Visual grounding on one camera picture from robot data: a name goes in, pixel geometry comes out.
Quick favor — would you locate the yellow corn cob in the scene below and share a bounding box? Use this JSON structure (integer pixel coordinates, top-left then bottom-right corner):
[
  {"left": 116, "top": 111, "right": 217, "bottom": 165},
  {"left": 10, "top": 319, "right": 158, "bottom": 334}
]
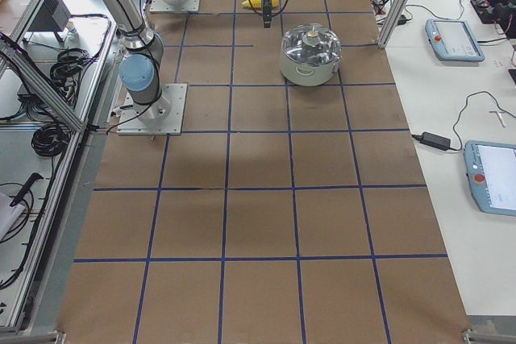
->
[{"left": 241, "top": 0, "right": 279, "bottom": 10}]

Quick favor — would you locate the glass pot lid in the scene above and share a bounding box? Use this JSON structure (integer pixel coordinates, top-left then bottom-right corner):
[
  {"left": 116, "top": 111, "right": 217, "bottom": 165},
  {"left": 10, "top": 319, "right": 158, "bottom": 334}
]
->
[{"left": 281, "top": 23, "right": 341, "bottom": 67}]

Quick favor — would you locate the pale green steel pot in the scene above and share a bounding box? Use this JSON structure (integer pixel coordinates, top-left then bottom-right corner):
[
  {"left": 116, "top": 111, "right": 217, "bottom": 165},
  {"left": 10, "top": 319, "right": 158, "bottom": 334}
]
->
[{"left": 279, "top": 23, "right": 342, "bottom": 86}]

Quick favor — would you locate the far blue teach pendant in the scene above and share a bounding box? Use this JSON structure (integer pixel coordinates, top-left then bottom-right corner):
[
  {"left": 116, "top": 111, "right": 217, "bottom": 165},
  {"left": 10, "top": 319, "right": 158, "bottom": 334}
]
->
[{"left": 425, "top": 19, "right": 485, "bottom": 63}]

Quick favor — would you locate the blue teach pendant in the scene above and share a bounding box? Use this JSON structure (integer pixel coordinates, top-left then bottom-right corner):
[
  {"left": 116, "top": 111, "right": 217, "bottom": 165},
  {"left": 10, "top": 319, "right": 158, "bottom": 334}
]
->
[
  {"left": 464, "top": 140, "right": 515, "bottom": 217},
  {"left": 425, "top": 19, "right": 485, "bottom": 63}
]

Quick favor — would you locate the black power adapter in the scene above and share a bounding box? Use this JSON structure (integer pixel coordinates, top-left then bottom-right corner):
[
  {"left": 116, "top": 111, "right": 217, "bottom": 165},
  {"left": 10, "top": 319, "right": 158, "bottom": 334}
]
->
[{"left": 411, "top": 131, "right": 451, "bottom": 151}]

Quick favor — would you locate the brown paper table mat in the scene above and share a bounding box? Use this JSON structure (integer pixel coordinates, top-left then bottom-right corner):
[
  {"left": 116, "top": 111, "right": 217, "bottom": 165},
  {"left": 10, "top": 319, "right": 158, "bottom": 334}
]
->
[{"left": 57, "top": 0, "right": 468, "bottom": 343}]

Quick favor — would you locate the grey control box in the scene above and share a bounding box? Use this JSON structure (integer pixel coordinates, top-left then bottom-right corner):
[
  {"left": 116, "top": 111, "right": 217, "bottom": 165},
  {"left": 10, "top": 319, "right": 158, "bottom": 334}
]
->
[{"left": 27, "top": 0, "right": 71, "bottom": 43}]

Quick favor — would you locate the white T-shaped tool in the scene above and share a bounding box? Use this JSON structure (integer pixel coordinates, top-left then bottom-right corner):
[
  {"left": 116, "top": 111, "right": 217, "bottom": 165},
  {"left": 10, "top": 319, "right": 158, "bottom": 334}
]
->
[{"left": 489, "top": 110, "right": 507, "bottom": 128}]

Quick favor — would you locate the near blue teach pendant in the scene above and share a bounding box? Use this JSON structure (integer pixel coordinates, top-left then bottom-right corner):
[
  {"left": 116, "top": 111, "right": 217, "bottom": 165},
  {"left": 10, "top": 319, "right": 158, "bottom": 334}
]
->
[{"left": 464, "top": 140, "right": 515, "bottom": 217}]

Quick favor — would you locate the coiled black cable upper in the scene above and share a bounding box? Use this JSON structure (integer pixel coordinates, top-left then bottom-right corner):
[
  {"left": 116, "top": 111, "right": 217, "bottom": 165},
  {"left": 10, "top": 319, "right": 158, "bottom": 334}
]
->
[{"left": 49, "top": 48, "right": 101, "bottom": 88}]

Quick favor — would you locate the coiled black cable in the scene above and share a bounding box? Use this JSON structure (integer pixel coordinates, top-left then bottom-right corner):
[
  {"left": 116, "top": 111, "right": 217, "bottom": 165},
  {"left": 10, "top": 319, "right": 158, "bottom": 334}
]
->
[
  {"left": 31, "top": 122, "right": 70, "bottom": 159},
  {"left": 49, "top": 48, "right": 101, "bottom": 88}
]

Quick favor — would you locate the coiled black cable lower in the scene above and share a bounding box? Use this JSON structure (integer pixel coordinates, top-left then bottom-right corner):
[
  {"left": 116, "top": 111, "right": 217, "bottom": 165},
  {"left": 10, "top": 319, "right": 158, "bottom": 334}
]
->
[{"left": 31, "top": 122, "right": 70, "bottom": 159}]

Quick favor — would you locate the aluminium side frame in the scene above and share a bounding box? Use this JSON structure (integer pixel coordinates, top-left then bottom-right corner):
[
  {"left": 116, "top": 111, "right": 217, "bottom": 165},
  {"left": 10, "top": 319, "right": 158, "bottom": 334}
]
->
[{"left": 1, "top": 0, "right": 116, "bottom": 336}]

